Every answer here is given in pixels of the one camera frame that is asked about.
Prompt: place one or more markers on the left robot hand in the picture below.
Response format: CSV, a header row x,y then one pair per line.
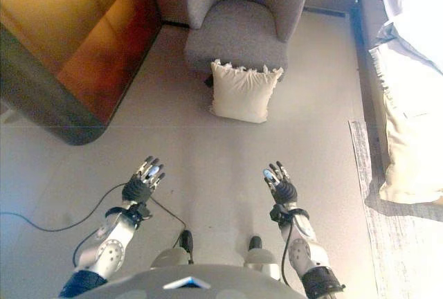
x,y
138,190

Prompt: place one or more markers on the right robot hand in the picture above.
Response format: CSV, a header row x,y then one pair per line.
x,y
285,191

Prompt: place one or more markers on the cream fringed cushion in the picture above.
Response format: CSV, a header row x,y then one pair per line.
x,y
242,91

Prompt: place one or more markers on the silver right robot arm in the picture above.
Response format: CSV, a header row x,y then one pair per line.
x,y
304,247

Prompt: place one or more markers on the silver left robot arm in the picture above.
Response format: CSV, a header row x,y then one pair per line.
x,y
110,247

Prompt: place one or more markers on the silver right robot leg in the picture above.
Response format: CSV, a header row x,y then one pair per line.
x,y
259,259

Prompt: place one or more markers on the silver robot torso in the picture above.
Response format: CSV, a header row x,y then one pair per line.
x,y
194,283

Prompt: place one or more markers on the grey striped rug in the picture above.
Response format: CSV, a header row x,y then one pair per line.
x,y
398,243

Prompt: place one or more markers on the grey fabric armchair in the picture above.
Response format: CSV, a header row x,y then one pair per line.
x,y
239,32

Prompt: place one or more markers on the brown wooden cabinet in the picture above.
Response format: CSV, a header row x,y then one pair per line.
x,y
69,36

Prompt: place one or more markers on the white bed sheet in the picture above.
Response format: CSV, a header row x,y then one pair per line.
x,y
412,11

